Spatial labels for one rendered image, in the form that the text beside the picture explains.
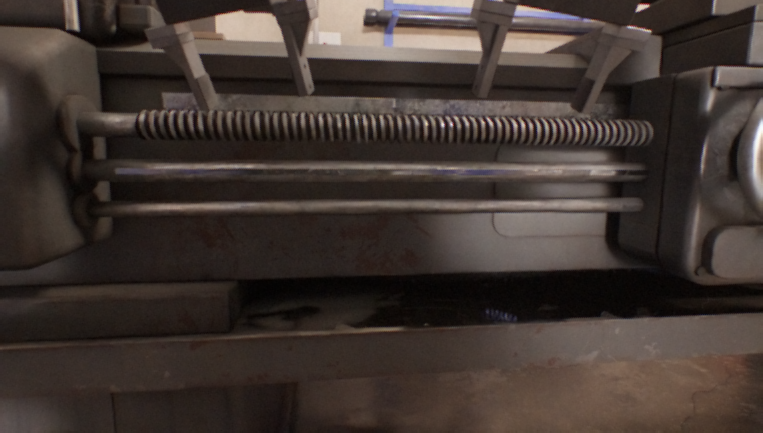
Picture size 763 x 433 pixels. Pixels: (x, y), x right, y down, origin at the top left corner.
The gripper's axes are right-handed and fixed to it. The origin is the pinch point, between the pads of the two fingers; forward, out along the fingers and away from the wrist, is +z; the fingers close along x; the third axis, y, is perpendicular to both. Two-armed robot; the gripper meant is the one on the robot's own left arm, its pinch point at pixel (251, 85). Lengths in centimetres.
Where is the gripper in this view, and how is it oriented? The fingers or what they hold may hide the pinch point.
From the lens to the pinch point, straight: 51.4
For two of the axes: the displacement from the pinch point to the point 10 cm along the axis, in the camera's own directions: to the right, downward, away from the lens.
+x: -9.8, 0.8, 2.0
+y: 1.3, -5.1, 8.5
